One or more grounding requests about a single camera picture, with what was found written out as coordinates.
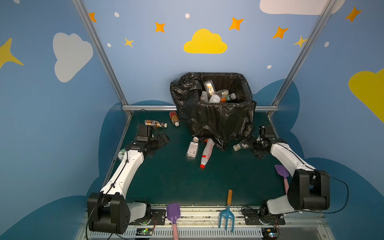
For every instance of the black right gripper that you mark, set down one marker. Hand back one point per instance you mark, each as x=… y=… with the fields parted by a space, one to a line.
x=255 y=145

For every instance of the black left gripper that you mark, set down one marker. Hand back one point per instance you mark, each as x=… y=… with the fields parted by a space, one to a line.
x=158 y=141

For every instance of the brown label bottle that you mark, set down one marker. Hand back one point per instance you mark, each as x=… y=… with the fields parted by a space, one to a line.
x=155 y=124

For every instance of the clear bottle green white label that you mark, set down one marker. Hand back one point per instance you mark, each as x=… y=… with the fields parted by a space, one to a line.
x=240 y=146

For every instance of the brown tea bottle back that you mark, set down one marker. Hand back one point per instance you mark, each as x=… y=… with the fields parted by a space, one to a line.
x=174 y=118

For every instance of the white red label bottle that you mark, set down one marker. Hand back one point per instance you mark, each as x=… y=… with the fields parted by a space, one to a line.
x=207 y=152

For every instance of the white orange label bottle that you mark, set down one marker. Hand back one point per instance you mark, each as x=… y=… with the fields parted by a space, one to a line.
x=204 y=97

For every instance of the small clear white label bottle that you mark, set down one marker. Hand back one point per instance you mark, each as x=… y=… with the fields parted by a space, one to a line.
x=210 y=88

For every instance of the orange juice bottle white cap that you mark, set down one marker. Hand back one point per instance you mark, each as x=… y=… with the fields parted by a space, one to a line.
x=228 y=98

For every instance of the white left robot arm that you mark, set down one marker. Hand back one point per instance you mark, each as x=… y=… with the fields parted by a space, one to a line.
x=108 y=211

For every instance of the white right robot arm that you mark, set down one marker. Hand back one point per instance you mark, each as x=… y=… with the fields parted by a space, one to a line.
x=309 y=189

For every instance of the black bin bag bin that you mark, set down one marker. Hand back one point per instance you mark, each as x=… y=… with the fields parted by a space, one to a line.
x=221 y=122

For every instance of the green white lidded can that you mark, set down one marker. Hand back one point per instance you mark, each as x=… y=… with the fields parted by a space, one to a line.
x=122 y=155

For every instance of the clear flat white label bottle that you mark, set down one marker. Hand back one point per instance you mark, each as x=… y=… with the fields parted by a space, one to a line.
x=193 y=149

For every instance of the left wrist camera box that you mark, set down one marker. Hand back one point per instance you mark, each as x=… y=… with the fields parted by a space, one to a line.
x=144 y=133

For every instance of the purple spatula pink handle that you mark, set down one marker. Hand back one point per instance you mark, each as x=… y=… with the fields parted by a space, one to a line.
x=283 y=172

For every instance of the aluminium back frame rail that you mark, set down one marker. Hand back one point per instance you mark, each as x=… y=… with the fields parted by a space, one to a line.
x=148 y=108

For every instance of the purple shovel pink handle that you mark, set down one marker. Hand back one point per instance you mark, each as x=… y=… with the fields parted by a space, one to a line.
x=173 y=214

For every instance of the blue garden fork wooden handle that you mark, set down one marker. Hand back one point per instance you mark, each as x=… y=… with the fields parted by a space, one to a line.
x=227 y=214

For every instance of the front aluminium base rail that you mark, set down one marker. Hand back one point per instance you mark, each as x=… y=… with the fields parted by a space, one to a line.
x=202 y=223

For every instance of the left aluminium frame post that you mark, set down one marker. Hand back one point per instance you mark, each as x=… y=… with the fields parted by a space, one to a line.
x=91 y=30

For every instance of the aluminium frame post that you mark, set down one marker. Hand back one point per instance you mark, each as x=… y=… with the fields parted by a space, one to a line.
x=91 y=30
x=304 y=52

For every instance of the right aluminium frame post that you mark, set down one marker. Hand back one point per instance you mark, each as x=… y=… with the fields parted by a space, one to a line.
x=304 y=52

